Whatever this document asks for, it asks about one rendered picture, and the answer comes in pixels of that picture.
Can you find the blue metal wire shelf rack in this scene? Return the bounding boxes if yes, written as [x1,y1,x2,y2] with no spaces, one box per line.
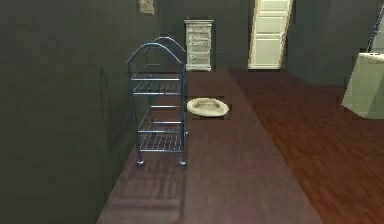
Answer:
[125,35,189,169]

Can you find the cream round pet bed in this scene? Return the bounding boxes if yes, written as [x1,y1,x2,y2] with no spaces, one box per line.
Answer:
[186,97,230,118]

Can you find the white panelled room door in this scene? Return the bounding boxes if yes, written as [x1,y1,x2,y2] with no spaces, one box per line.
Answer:
[247,0,295,70]

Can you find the framed picture on wall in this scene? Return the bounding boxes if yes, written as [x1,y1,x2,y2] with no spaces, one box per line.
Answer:
[138,0,156,15]

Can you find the white chest of drawers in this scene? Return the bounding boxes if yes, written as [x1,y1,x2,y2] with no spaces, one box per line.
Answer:
[183,18,215,72]

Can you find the pale green cabinet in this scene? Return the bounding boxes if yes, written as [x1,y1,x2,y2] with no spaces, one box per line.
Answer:
[340,52,384,120]

